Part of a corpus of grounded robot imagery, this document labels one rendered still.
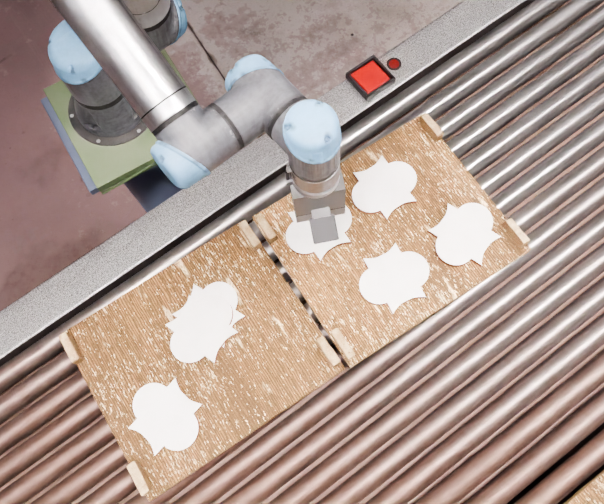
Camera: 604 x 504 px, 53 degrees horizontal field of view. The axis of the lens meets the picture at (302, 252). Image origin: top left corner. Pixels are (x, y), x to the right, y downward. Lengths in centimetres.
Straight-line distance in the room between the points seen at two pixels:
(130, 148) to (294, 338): 55
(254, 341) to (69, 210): 140
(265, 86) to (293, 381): 53
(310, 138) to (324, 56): 173
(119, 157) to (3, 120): 138
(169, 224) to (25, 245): 124
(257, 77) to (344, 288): 45
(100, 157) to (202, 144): 56
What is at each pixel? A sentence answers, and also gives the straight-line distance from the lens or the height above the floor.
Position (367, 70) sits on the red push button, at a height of 93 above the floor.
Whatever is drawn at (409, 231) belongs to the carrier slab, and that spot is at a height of 94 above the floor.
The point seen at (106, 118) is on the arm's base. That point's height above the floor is 96.
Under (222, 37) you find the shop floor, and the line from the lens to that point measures 261.
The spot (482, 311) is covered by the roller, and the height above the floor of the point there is 92.
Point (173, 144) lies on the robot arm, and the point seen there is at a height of 133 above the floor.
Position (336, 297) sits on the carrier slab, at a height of 94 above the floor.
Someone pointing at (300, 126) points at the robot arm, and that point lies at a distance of 80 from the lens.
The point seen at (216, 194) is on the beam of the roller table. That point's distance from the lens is 125.
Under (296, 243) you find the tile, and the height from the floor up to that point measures 95.
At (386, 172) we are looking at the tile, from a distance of 121.
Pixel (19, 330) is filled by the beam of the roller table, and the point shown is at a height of 92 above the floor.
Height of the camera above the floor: 204
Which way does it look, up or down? 72 degrees down
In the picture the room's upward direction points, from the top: 9 degrees counter-clockwise
